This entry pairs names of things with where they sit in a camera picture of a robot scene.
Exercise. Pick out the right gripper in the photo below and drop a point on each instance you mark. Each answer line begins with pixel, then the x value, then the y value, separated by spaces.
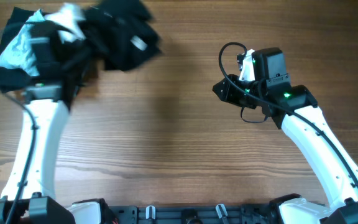
pixel 227 92

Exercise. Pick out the black t-shirt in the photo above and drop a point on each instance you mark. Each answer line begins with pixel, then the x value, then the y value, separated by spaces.
pixel 117 32

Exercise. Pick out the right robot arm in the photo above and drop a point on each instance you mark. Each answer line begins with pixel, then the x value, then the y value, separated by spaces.
pixel 295 111

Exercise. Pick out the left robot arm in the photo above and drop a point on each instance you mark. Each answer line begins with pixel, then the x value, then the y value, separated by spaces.
pixel 29 195

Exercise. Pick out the black folded garment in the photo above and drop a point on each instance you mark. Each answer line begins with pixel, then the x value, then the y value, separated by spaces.
pixel 16 79

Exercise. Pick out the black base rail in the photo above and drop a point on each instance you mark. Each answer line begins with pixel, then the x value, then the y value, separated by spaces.
pixel 243 214

